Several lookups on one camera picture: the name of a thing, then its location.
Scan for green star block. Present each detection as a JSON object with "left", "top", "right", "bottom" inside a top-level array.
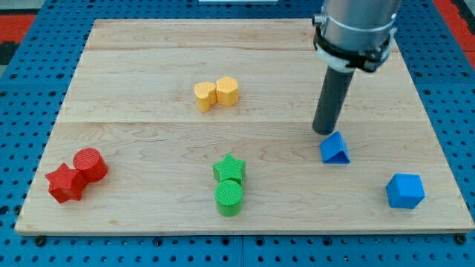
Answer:
[{"left": 213, "top": 154, "right": 246, "bottom": 185}]

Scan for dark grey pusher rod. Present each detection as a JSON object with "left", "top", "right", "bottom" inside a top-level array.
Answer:
[{"left": 312, "top": 67, "right": 354, "bottom": 135}]

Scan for yellow heart block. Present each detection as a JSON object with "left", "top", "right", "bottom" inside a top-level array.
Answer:
[{"left": 194, "top": 82, "right": 217, "bottom": 112}]

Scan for green cylinder block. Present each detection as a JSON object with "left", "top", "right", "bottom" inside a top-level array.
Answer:
[{"left": 214, "top": 180, "right": 243, "bottom": 217}]

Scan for blue cube block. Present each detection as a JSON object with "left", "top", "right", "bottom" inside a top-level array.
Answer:
[{"left": 386, "top": 174, "right": 426, "bottom": 209}]

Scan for red cylinder block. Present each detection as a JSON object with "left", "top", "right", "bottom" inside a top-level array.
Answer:
[{"left": 73, "top": 148, "right": 108, "bottom": 182}]

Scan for wooden board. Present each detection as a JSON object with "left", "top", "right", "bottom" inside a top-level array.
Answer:
[{"left": 15, "top": 19, "right": 474, "bottom": 236}]

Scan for red star block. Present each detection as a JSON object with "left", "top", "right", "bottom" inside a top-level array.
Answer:
[{"left": 45, "top": 162, "right": 88, "bottom": 203}]

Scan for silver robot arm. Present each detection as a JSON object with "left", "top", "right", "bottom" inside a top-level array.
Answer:
[{"left": 312, "top": 0, "right": 401, "bottom": 73}]

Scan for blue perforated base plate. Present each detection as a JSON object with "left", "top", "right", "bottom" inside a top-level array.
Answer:
[{"left": 1, "top": 0, "right": 474, "bottom": 266}]

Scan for blue triangle block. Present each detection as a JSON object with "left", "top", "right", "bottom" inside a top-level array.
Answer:
[{"left": 320, "top": 131, "right": 350, "bottom": 164}]

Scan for yellow hexagon block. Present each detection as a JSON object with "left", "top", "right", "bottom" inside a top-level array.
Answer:
[{"left": 216, "top": 76, "right": 239, "bottom": 107}]

